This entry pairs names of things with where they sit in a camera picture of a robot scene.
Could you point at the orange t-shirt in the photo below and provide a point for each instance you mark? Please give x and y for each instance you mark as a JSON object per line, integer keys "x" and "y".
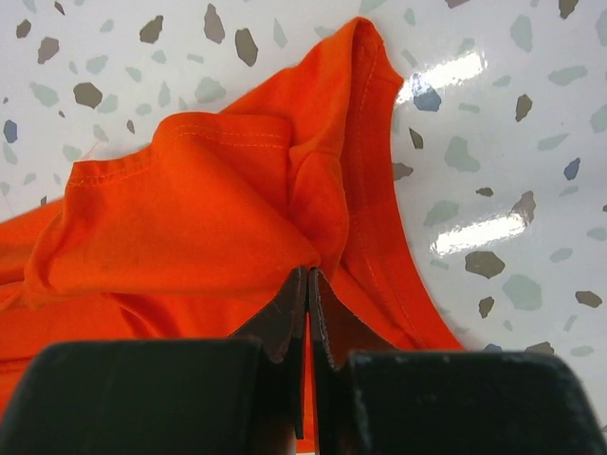
{"x": 194, "y": 234}

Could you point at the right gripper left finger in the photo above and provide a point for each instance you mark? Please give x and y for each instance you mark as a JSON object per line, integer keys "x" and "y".
{"x": 241, "y": 394}

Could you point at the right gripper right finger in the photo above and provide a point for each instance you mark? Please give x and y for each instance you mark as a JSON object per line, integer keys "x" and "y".
{"x": 372, "y": 398}

